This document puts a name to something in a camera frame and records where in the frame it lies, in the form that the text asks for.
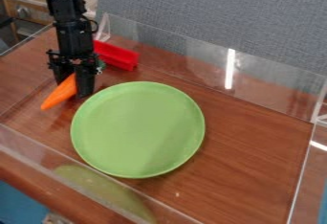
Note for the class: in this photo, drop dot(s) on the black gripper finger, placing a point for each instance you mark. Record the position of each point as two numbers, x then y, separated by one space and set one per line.
84 79
61 72

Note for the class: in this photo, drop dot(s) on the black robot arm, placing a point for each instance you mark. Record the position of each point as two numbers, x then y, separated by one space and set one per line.
73 27

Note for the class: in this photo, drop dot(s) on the green round plate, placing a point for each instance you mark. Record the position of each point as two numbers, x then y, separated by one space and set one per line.
137 130

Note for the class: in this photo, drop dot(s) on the clear acrylic enclosure wall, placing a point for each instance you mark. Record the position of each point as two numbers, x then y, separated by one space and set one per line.
259 105

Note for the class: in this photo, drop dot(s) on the red plastic block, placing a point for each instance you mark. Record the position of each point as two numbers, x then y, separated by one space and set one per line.
116 56

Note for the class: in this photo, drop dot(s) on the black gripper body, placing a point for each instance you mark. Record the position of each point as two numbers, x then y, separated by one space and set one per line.
62 63

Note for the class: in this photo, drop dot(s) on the clear acrylic triangular bracket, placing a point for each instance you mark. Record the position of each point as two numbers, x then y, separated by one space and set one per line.
102 33

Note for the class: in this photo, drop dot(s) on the orange toy carrot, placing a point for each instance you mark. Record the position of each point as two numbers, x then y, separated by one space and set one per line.
64 91

